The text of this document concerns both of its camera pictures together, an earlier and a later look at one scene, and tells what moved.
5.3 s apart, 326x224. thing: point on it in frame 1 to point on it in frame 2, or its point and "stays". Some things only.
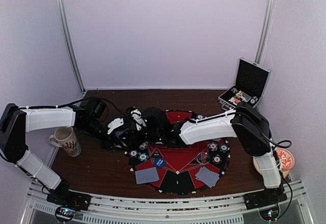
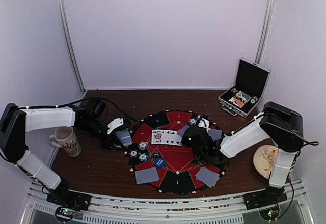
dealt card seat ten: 209,177 stays
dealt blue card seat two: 146,175 stays
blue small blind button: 159,162 stays
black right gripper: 137,141 to 185,141
